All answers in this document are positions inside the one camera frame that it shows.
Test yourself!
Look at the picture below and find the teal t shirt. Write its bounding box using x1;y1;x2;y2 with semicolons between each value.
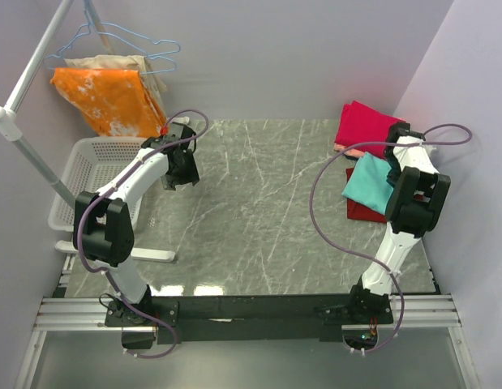
342;153;393;215

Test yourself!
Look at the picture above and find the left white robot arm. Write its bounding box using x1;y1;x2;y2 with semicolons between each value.
73;122;200;326

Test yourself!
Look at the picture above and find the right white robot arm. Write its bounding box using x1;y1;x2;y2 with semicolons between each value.
347;122;451;323

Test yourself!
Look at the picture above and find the pink folded t shirt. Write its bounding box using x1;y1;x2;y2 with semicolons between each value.
334;100;402;152

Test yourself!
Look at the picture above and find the salmon folded t shirt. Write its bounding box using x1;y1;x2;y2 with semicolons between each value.
333;143;365;160

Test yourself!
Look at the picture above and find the beige hanging cloth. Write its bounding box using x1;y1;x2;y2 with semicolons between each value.
65;54;167;113

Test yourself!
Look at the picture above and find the orange patterned cloth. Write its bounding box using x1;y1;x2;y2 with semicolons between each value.
50;67;166;138

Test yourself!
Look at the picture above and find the white plastic laundry basket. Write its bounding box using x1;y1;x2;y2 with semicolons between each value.
48;137;145;232

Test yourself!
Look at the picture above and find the dark red folded t shirt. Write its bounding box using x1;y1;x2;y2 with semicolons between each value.
342;167;393;224

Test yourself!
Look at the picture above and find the white clothes rack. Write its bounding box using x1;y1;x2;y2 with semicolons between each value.
0;0;191;261

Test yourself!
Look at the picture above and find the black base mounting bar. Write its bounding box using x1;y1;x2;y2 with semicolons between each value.
104;291;393;350

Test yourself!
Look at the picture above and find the blue wire hanger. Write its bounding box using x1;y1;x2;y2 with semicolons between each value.
42;55;177;74
53;1;182;63

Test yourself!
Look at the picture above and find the aluminium rail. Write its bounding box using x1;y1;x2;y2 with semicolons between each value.
15;295;482;388

